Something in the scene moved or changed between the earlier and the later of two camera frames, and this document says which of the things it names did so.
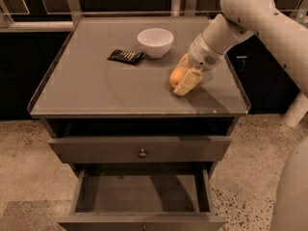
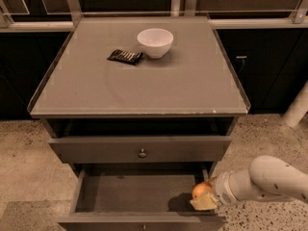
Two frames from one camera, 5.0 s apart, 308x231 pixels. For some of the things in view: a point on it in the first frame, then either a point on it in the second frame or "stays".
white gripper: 202,56 → 221,188
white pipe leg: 296,112 stays
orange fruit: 176,75 → 199,189
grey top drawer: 141,149 stays
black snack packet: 127,57 stays
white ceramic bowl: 156,42 stays
